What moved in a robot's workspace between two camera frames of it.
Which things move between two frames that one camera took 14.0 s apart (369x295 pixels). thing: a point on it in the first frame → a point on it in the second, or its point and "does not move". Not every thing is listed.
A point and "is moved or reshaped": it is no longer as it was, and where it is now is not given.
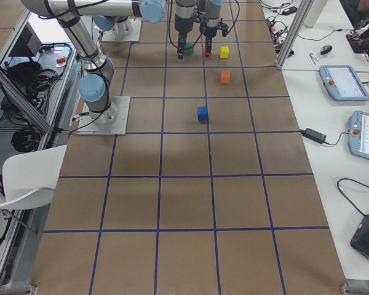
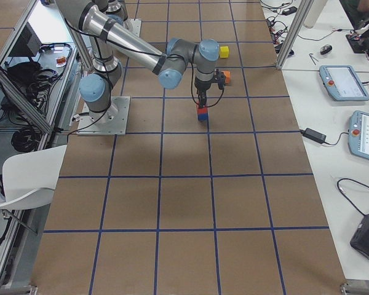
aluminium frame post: [296, 31] does not move
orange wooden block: [225, 77] does not move
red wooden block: [204, 57] is moved or reshaped
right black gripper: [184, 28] → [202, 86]
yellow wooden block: [224, 51] does not move
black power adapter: [313, 134] does not move
